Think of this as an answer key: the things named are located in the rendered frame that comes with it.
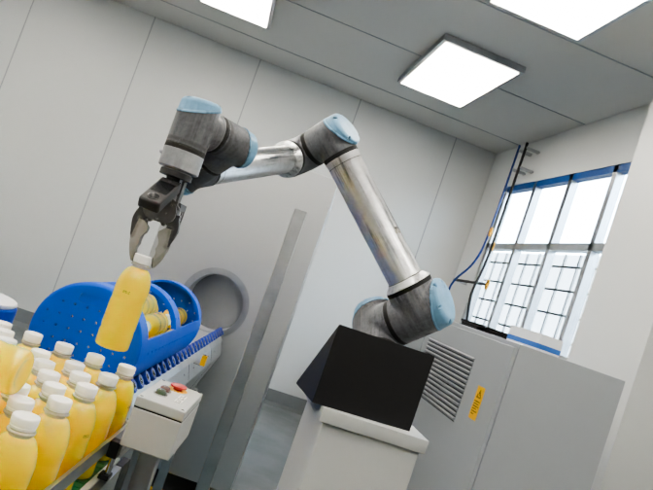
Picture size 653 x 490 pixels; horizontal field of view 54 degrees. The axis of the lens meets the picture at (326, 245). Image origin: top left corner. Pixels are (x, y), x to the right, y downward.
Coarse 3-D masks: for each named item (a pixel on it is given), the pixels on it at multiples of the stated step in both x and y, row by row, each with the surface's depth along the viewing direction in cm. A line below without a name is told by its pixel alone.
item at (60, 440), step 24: (0, 408) 102; (72, 408) 115; (0, 432) 95; (48, 432) 102; (72, 432) 114; (0, 456) 89; (24, 456) 90; (48, 456) 102; (72, 456) 114; (0, 480) 89; (24, 480) 91; (48, 480) 103
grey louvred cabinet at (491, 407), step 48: (432, 336) 356; (480, 336) 298; (432, 384) 332; (480, 384) 281; (528, 384) 264; (576, 384) 267; (624, 384) 271; (432, 432) 312; (480, 432) 266; (528, 432) 264; (576, 432) 267; (432, 480) 293; (480, 480) 261; (528, 480) 264; (576, 480) 267
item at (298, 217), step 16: (288, 240) 303; (288, 256) 303; (272, 272) 302; (272, 288) 302; (272, 304) 302; (256, 320) 301; (256, 336) 301; (256, 352) 300; (240, 368) 300; (240, 384) 300; (240, 400) 300; (224, 416) 299; (224, 432) 298; (208, 464) 298; (208, 480) 297
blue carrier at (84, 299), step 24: (72, 288) 161; (96, 288) 161; (168, 288) 247; (48, 312) 160; (72, 312) 161; (96, 312) 161; (192, 312) 247; (48, 336) 160; (72, 336) 160; (144, 336) 163; (168, 336) 192; (192, 336) 239; (120, 360) 160; (144, 360) 169
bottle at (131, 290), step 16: (128, 272) 135; (144, 272) 136; (128, 288) 134; (144, 288) 136; (112, 304) 134; (128, 304) 134; (112, 320) 134; (128, 320) 135; (96, 336) 135; (112, 336) 134; (128, 336) 136
